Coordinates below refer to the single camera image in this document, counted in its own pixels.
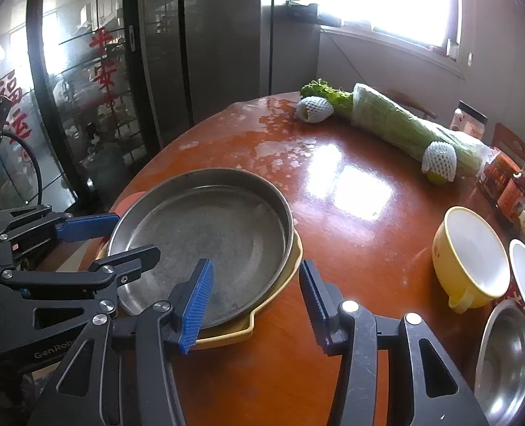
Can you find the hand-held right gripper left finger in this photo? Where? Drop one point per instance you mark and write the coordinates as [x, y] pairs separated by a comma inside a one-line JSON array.
[[195, 306]]

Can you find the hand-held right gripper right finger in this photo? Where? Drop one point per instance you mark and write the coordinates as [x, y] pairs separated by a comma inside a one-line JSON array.
[[315, 306]]

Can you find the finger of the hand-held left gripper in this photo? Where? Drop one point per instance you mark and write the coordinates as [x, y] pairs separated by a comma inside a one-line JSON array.
[[89, 225], [124, 264]]

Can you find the yellow shell-shaped plate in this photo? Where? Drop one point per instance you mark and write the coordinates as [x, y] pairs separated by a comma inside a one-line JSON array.
[[227, 337]]

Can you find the round steel plate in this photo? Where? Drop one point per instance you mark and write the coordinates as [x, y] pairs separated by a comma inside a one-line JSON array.
[[227, 230]]

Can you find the yellow bowl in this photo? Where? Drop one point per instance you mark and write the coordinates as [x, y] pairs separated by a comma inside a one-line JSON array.
[[448, 270]]

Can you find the large steel bowl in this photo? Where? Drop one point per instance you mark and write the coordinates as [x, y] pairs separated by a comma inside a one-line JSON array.
[[506, 364]]

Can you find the glass door red decals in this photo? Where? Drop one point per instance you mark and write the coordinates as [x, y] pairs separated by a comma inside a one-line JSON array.
[[67, 75]]

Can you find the foam-netted fruit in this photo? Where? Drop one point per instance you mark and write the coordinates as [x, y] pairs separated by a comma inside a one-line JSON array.
[[315, 110], [439, 159]]

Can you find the wrapped napa cabbage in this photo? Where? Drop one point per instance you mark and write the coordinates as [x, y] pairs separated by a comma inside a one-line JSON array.
[[391, 120]]

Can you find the green lettuce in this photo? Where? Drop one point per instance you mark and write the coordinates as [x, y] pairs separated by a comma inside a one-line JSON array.
[[329, 93]]

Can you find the grey refrigerator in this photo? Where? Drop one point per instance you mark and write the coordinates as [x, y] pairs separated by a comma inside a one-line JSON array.
[[218, 44]]

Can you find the red sauce jar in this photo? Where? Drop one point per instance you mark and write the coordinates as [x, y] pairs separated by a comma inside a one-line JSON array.
[[497, 175]]

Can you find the sauce bottle orange cap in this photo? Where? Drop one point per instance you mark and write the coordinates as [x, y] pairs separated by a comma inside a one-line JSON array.
[[515, 195]]

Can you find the wooden chair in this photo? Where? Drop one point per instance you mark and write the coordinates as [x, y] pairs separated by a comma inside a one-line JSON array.
[[511, 137]]

